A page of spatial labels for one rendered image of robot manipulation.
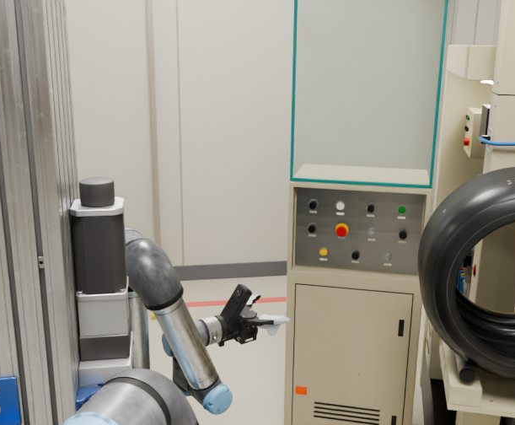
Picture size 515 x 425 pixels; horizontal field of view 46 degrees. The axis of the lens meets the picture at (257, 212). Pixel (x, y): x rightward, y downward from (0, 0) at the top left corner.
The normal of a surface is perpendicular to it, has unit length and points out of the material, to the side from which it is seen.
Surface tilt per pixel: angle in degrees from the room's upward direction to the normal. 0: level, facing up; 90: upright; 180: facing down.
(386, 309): 90
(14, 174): 90
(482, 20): 90
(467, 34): 90
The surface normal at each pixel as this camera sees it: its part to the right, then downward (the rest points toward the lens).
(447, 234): -0.76, -0.22
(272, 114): 0.16, 0.26
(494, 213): -0.30, 0.10
